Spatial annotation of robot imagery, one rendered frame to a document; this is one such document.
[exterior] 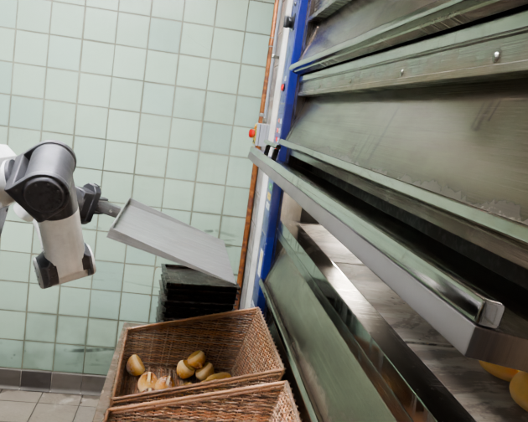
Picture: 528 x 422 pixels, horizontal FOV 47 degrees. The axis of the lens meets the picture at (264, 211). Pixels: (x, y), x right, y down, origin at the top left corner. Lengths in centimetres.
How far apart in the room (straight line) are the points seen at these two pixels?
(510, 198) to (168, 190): 254
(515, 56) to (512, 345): 41
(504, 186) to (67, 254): 98
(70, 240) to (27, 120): 184
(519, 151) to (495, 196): 6
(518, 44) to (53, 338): 292
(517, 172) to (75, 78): 263
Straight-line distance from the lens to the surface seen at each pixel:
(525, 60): 77
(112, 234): 162
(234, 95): 310
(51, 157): 132
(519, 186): 71
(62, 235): 139
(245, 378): 178
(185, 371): 222
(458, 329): 49
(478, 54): 89
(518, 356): 49
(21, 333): 341
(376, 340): 112
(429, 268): 55
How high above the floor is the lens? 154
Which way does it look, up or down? 9 degrees down
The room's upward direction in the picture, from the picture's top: 8 degrees clockwise
